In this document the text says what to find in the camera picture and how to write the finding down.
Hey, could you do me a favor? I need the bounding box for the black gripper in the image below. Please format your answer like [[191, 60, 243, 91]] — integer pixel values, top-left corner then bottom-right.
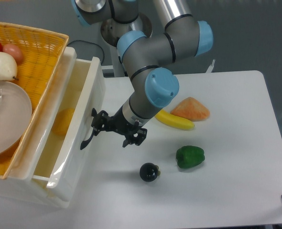
[[91, 107, 147, 147]]

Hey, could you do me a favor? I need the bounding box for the white top drawer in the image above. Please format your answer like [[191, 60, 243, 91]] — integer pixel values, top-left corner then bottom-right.
[[32, 57, 105, 208]]

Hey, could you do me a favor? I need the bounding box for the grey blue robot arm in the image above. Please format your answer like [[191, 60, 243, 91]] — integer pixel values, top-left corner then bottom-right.
[[71, 0, 213, 146]]

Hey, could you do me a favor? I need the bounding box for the black round mangosteen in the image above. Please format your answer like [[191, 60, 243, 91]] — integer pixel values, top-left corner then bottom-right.
[[139, 163, 161, 182]]

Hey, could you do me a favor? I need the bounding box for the yellow toy banana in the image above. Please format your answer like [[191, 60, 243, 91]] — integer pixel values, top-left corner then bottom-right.
[[155, 109, 195, 130]]

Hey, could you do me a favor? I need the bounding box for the yellow toy corn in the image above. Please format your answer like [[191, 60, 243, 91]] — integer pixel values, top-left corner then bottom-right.
[[51, 108, 75, 136]]

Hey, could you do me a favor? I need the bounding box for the green bell pepper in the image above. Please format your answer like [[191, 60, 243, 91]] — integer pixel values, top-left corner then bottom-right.
[[176, 146, 205, 169]]

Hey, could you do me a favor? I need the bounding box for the orange fruit slice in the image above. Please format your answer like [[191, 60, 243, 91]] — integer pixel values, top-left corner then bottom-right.
[[171, 97, 210, 121]]

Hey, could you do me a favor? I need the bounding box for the beige plate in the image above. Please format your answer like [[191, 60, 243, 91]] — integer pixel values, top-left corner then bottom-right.
[[0, 81, 32, 154]]

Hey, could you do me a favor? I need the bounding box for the yellow wicker basket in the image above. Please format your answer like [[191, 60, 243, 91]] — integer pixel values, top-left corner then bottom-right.
[[0, 22, 69, 179]]

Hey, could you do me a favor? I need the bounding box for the pink toy peach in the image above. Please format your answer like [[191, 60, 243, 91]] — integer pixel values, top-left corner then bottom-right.
[[3, 43, 24, 65]]

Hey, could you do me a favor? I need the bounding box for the white toy pear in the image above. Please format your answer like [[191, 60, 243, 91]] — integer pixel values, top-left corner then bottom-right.
[[0, 52, 18, 81]]

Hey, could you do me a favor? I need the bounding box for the black cable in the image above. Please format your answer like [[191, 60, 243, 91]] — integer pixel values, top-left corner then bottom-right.
[[67, 40, 105, 64]]

